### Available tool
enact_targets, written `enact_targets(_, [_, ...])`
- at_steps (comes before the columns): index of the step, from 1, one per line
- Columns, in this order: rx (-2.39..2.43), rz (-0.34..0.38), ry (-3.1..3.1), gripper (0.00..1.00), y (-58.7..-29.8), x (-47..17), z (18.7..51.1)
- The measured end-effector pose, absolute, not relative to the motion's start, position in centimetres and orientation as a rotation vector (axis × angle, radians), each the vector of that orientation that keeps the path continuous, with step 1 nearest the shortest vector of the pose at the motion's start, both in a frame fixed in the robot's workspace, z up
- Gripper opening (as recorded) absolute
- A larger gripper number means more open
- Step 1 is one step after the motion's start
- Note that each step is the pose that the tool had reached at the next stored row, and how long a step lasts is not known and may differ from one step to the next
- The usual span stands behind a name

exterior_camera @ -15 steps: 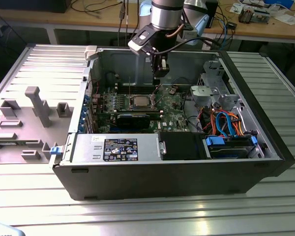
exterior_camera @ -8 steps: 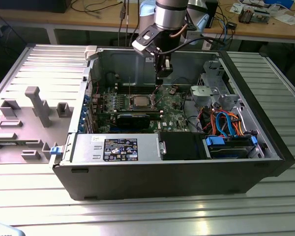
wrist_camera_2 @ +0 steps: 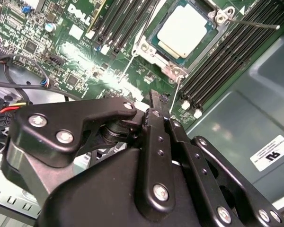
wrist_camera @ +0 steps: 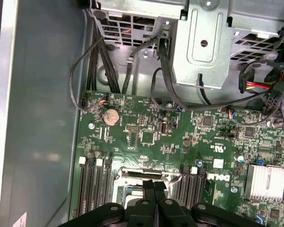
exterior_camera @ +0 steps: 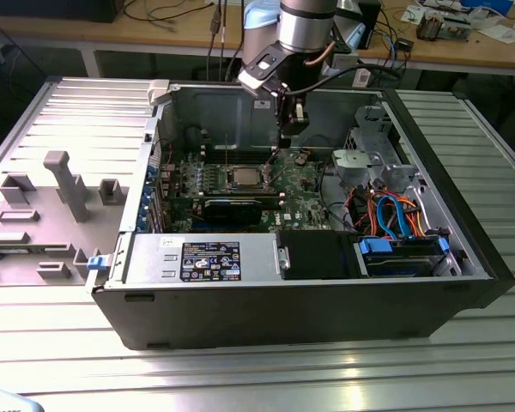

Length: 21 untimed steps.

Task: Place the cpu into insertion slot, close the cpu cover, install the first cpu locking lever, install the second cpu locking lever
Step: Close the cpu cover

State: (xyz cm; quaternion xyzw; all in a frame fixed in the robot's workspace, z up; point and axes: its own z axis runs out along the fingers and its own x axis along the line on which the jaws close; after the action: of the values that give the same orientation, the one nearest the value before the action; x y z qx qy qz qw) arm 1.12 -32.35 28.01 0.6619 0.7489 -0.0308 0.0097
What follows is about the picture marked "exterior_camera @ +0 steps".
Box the grey parts rack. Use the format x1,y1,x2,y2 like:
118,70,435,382
0,149,129,288

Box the black graphics card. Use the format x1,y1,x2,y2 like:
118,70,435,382
203,197,264,226

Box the blue case latch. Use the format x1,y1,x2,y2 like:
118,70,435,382
87,255,113,273

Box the blue data cable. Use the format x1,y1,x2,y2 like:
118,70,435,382
375,193,415,241

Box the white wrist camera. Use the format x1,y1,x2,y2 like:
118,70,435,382
237,49,284,96

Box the silver power supply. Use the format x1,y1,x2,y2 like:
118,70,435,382
127,233,281,284

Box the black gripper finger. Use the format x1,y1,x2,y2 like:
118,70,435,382
276,88,292,150

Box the black drive bay cover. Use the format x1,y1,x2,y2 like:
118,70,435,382
277,228,361,281

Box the blue card retention clips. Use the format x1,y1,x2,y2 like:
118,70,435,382
136,165,157,233

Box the CPU socket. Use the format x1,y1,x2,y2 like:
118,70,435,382
225,164,269,191

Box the tall black box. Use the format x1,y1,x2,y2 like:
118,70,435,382
360,0,384,52

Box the white papers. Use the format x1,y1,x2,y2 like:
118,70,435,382
476,23,515,45

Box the silver metal drive cage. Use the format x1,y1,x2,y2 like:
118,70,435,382
330,104,422,190

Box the pale blue teach pendant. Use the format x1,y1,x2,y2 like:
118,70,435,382
0,387,45,412

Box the thin black cable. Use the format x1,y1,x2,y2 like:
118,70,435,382
300,134,341,156

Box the wooden workbench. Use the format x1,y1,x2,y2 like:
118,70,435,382
0,0,515,79

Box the black and grey PC case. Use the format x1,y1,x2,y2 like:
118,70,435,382
85,78,515,352

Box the orange wire bundle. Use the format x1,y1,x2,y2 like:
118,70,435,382
352,188,427,239

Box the grey case latch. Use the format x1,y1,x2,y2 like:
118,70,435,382
147,79,173,107

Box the copper wound transformer device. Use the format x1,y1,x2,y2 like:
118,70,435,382
415,11,472,44

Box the blue box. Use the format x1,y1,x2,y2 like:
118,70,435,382
460,0,515,13

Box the hard disk in blue carrier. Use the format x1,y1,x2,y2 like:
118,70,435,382
356,236,452,280

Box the black camera cable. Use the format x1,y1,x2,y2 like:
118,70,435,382
286,64,404,94

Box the green motherboard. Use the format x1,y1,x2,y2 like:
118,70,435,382
153,147,335,233

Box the black flat device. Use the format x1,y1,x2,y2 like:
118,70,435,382
0,0,122,24

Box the silver and green CPU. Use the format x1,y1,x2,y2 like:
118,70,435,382
233,167,262,186

